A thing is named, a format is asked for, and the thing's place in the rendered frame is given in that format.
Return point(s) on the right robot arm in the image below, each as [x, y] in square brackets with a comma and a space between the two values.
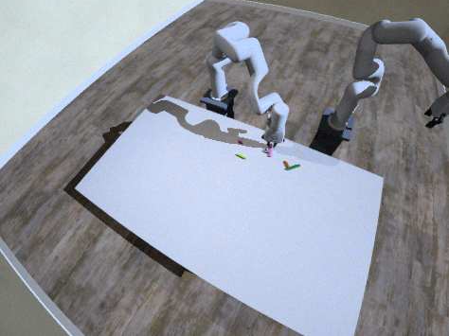
[240, 48]

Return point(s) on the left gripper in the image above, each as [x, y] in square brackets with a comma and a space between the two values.
[440, 108]

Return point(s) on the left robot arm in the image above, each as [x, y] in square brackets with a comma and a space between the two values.
[369, 71]

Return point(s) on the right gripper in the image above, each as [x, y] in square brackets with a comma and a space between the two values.
[270, 136]

